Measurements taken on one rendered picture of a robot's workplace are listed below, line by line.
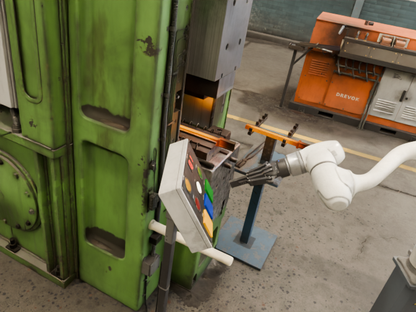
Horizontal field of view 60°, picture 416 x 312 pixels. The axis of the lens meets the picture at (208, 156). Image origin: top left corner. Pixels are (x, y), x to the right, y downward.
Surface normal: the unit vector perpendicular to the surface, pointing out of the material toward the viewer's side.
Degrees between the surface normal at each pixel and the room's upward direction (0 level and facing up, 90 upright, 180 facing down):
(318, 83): 92
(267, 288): 0
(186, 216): 90
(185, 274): 90
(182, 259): 90
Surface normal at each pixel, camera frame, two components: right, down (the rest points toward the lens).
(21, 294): 0.15, -0.85
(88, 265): -0.44, 0.40
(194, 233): -0.02, 0.51
